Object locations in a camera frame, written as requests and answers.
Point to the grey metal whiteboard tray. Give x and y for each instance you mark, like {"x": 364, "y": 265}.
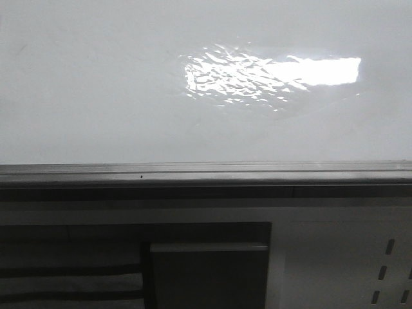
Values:
{"x": 92, "y": 182}

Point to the white perforated metal panel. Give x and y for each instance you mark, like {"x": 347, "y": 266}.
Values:
{"x": 340, "y": 258}

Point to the white whiteboard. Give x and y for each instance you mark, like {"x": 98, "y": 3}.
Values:
{"x": 205, "y": 81}

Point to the dark slatted frame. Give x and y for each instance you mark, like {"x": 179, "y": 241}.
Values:
{"x": 92, "y": 266}

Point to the dark grey cabinet panel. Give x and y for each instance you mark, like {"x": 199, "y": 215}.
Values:
{"x": 210, "y": 275}

